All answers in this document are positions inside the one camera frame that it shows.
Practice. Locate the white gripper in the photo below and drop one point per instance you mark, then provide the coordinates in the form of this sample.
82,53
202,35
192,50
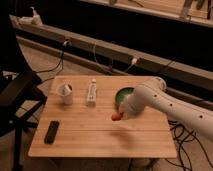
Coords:
131,107

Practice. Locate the red pepper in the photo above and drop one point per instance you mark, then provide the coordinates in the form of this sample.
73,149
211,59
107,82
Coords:
117,116

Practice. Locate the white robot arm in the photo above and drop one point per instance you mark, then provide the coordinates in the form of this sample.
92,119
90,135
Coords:
152,93

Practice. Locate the green ceramic bowl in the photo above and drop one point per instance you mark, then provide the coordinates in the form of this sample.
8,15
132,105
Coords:
120,95

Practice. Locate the white tube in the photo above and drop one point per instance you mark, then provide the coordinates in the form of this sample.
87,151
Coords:
91,94

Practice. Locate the wooden table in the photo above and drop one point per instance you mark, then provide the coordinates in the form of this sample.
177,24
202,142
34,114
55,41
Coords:
89,131

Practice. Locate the white paper cup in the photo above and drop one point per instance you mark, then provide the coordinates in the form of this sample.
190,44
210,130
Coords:
64,91

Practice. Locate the black remote control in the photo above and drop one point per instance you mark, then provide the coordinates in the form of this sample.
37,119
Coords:
51,132

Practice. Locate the black chair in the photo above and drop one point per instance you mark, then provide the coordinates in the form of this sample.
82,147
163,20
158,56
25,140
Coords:
12,96

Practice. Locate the white spray bottle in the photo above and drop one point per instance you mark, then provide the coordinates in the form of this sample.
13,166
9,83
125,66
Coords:
34,19

